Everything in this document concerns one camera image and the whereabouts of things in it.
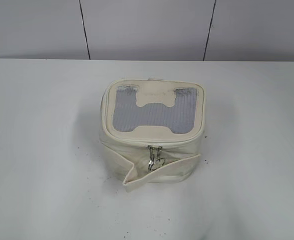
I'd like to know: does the silver ring zipper pull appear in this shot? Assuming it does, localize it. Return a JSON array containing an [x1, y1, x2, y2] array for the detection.
[[147, 145, 157, 172]]

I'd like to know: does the cream canvas zipper bag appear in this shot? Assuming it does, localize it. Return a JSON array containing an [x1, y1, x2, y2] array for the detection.
[[99, 79, 206, 191]]

